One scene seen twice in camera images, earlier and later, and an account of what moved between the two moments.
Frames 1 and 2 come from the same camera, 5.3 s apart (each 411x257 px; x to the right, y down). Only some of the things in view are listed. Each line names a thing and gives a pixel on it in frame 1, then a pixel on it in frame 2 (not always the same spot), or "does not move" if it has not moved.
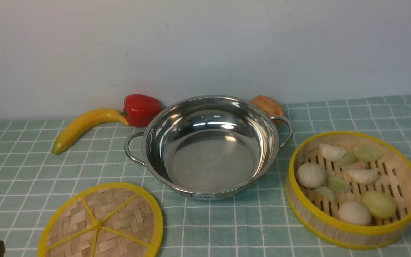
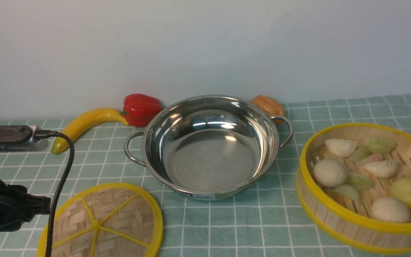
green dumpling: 326,191 -> 347,191
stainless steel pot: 207,147 does not move
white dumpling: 364,176 -> 383,169
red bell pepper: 140,109 does not move
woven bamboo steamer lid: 107,220 does not move
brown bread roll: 272,108 does not move
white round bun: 310,175 -> 329,173
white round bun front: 353,212 -> 390,209
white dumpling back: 331,153 -> 342,148
